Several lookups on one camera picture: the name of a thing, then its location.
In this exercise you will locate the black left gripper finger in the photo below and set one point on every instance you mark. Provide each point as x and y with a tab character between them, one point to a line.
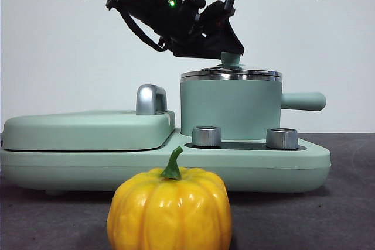
230	37
193	48

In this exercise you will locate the glass lid with green knob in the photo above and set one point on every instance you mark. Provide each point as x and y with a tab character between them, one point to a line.
230	60

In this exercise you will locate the yellow pumpkin with green stem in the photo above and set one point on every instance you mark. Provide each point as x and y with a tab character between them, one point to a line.
170	212

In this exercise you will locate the mint green steamer pot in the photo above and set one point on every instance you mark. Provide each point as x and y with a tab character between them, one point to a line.
228	106

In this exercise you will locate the silver control knob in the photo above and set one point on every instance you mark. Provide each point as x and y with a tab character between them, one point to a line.
206	137
282	138

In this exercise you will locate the mint green grill cover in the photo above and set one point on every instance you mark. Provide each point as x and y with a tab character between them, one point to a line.
88	130

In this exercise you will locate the mint green breakfast maker base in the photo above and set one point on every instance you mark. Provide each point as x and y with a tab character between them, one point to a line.
88	171

